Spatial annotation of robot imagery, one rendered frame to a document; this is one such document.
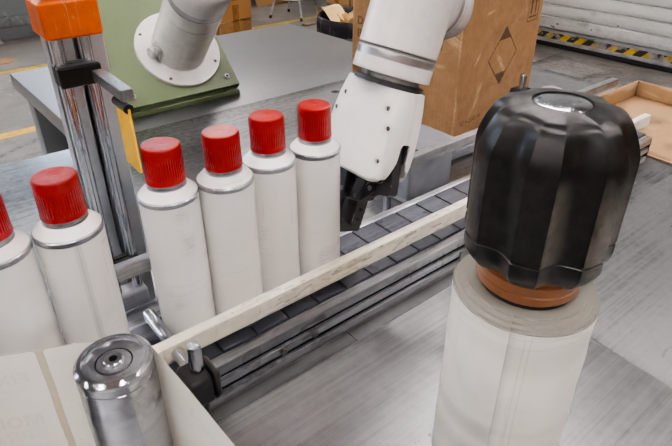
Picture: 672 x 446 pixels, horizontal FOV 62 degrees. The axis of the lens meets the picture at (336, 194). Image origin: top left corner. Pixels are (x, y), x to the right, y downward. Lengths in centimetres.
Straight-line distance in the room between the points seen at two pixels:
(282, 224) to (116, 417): 29
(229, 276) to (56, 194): 18
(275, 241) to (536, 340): 31
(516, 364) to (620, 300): 44
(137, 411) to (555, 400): 23
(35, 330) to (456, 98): 75
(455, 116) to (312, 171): 51
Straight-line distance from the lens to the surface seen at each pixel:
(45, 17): 50
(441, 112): 103
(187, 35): 121
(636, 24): 501
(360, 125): 59
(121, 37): 135
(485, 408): 37
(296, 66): 156
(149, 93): 128
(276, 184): 53
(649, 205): 100
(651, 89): 148
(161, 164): 47
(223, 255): 53
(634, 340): 72
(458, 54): 99
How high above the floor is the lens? 128
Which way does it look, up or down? 29 degrees down
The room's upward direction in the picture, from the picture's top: straight up
